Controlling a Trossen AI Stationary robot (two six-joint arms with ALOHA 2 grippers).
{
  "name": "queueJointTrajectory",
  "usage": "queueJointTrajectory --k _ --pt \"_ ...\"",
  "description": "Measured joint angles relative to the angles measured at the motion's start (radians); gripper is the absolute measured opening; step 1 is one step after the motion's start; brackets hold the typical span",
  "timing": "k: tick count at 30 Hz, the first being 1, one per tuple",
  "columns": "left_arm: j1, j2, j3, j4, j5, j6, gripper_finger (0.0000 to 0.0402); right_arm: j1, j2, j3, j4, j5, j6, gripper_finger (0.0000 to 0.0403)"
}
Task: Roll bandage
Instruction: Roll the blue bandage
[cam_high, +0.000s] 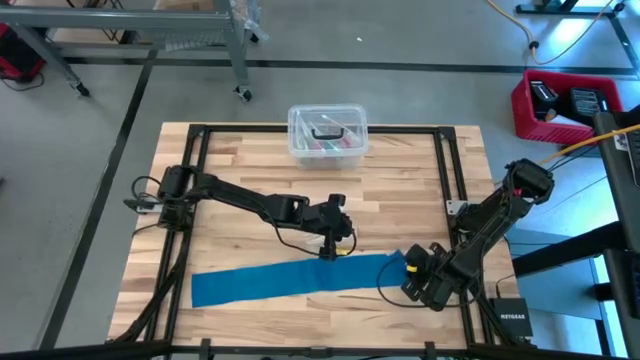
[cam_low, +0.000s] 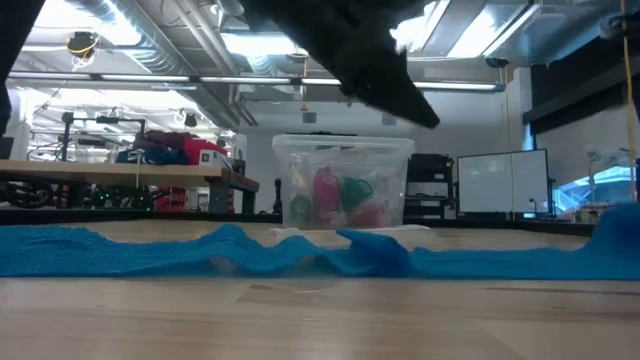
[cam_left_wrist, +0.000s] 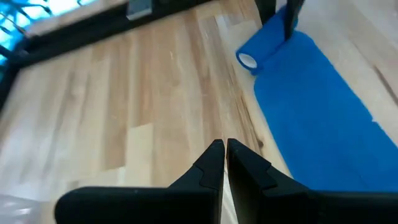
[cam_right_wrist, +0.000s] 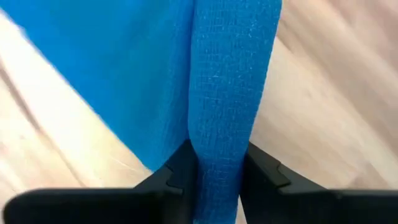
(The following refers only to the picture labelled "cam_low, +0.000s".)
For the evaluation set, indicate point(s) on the clear plastic storage bin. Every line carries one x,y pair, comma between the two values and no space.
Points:
385,165

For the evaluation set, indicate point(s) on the white whiteboard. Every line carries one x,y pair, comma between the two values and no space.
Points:
500,180

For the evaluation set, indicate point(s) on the long ceiling light fixture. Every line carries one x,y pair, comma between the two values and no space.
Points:
150,78

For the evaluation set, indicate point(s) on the blue elastic bandage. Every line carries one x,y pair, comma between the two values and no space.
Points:
150,255

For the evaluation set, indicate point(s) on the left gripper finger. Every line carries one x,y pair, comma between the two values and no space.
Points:
400,102

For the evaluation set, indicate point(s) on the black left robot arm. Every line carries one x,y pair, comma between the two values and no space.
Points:
15,30

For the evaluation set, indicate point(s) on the black camera stand frame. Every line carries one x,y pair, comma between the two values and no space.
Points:
67,135

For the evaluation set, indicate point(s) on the green bandage roll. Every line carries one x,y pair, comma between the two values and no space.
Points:
356,192

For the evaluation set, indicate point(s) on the red bag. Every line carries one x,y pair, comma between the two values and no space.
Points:
200,147

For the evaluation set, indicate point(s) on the black equipment cart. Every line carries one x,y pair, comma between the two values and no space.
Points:
430,170

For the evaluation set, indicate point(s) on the maroon bag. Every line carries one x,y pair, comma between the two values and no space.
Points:
160,137

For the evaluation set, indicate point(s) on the red shelf unit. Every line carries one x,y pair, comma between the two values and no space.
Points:
170,202

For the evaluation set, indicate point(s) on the wooden top grey workbench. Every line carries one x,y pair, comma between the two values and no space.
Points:
125,174

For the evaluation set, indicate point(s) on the pink bandage roll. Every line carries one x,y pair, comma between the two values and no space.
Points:
325,195

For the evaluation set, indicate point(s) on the tray of snack packs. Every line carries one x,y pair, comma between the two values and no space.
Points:
590,214

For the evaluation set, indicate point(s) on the blue bag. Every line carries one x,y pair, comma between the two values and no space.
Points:
155,156

